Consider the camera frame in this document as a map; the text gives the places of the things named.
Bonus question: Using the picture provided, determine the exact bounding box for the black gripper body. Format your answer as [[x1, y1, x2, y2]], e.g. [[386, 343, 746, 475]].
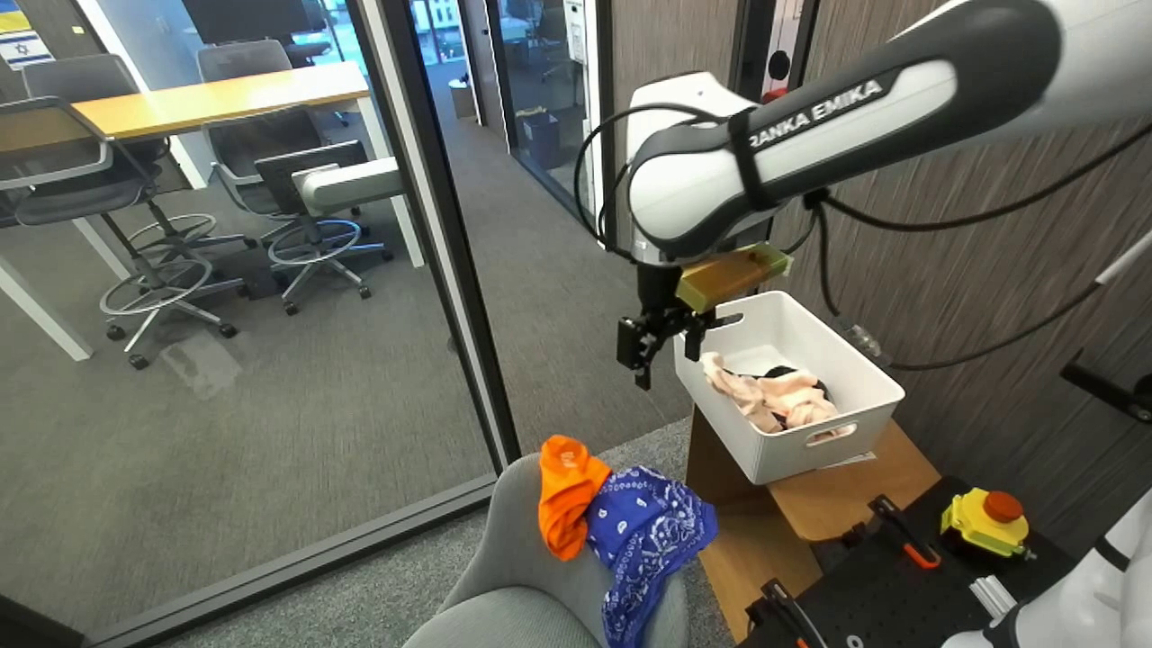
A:
[[636, 291, 749, 348]]

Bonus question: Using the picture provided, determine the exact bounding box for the orange cloth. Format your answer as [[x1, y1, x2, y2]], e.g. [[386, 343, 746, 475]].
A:
[[531, 431, 617, 565]]

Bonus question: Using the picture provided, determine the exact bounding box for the white pink cloth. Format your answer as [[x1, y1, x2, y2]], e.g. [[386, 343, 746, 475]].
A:
[[699, 348, 845, 435]]

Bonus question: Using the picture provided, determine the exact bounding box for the grey upholstered chair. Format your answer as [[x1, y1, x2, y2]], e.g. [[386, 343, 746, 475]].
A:
[[399, 450, 695, 648]]

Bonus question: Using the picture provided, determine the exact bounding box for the black office chair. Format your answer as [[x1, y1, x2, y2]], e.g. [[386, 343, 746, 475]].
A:
[[207, 135, 408, 320]]

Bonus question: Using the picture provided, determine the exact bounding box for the grey mesh office chair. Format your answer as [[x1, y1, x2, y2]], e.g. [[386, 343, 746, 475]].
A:
[[194, 37, 333, 185], [0, 49, 246, 371]]

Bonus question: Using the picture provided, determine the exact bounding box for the white plastic bin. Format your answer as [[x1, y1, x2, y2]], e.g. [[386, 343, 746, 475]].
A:
[[665, 287, 908, 491]]

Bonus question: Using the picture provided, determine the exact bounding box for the blue paisley bandana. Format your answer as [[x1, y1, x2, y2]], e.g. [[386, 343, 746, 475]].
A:
[[584, 462, 723, 648]]

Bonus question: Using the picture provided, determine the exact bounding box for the wood panel door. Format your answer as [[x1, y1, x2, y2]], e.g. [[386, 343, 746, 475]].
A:
[[606, 0, 756, 110]]

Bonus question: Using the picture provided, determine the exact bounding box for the yellow emergency stop button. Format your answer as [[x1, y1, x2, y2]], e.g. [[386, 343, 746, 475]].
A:
[[937, 483, 1038, 565]]

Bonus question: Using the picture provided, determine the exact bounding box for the small white ridged part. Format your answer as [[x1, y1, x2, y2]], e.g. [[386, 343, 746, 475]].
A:
[[969, 573, 1022, 623]]

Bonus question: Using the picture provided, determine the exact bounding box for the wooden top office desk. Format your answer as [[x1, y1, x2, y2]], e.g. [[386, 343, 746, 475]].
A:
[[67, 62, 427, 272]]

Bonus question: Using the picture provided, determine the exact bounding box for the amber wrist camera box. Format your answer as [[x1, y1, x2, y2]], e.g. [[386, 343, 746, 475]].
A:
[[669, 240, 795, 320]]

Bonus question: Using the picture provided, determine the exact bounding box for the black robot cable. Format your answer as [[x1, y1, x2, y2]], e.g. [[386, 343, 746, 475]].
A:
[[569, 96, 1152, 378]]

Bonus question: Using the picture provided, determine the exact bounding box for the black glass wall frame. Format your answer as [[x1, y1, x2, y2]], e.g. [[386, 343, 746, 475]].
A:
[[342, 0, 524, 475]]

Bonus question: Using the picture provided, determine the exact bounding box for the black clamp orange handle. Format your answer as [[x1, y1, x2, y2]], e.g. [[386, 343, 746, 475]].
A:
[[840, 491, 945, 577]]

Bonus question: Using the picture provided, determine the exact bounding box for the dark wall screen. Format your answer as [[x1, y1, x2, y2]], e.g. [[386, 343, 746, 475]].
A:
[[177, 0, 333, 63]]

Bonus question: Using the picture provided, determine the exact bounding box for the yellow blue wall poster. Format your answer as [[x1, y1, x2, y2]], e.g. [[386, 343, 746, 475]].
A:
[[0, 5, 57, 72]]

